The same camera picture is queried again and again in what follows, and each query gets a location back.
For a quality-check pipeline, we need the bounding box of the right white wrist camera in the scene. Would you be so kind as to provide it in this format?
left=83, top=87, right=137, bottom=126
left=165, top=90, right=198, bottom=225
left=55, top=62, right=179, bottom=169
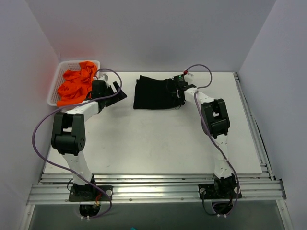
left=183, top=70, right=194, bottom=77

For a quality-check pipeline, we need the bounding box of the right side aluminium rail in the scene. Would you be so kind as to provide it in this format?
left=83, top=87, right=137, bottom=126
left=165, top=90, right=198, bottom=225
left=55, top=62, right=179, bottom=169
left=233, top=72, right=275, bottom=180

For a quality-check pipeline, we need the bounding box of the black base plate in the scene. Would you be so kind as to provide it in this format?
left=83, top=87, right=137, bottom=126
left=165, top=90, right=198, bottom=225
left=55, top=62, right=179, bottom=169
left=68, top=184, right=109, bottom=202
left=198, top=183, right=237, bottom=200

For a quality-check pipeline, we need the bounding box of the aluminium rail frame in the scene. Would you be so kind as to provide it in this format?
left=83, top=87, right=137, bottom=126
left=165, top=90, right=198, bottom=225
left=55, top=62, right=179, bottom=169
left=27, top=172, right=286, bottom=205

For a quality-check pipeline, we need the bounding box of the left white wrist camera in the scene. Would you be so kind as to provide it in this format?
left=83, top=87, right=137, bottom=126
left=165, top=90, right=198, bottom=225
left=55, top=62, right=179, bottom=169
left=98, top=73, right=108, bottom=82

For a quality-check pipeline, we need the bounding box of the black t-shirt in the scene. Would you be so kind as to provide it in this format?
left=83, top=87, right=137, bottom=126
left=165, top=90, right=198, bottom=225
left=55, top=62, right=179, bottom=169
left=133, top=75, right=185, bottom=110

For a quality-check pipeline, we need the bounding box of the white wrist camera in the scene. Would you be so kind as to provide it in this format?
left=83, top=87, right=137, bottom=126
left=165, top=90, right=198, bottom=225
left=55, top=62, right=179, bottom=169
left=183, top=70, right=194, bottom=77
left=98, top=73, right=108, bottom=82

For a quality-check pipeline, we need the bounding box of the orange t-shirt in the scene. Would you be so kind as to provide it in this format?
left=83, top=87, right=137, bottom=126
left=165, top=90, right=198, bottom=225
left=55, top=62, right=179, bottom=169
left=56, top=61, right=97, bottom=107

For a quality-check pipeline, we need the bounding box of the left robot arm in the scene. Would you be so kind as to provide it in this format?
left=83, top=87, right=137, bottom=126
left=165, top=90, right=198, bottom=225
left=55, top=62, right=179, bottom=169
left=51, top=80, right=127, bottom=201

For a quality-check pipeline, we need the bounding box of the white plastic basket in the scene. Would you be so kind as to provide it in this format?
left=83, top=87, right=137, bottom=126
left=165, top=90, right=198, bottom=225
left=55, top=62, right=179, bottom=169
left=47, top=60, right=100, bottom=106

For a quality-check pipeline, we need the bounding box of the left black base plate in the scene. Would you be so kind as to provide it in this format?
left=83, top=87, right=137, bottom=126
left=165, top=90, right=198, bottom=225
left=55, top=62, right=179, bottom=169
left=68, top=184, right=109, bottom=202

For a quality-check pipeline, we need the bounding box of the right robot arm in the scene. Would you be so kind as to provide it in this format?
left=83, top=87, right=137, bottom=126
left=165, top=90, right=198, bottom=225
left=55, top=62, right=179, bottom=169
left=166, top=74, right=236, bottom=198

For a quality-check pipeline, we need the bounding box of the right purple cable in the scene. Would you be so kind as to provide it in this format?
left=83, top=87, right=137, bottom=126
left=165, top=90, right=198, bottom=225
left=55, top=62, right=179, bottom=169
left=184, top=64, right=240, bottom=215

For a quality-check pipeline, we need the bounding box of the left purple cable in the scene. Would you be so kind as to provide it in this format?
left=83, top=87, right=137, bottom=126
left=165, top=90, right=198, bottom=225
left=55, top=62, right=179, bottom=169
left=32, top=68, right=123, bottom=219

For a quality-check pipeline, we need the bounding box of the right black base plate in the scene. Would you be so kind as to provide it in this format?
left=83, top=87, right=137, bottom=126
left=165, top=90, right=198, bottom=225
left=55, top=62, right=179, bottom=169
left=198, top=183, right=237, bottom=200

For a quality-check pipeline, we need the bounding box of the purple cable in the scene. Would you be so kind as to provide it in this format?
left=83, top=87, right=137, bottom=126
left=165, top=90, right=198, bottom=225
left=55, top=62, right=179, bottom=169
left=32, top=68, right=123, bottom=219
left=184, top=64, right=240, bottom=215

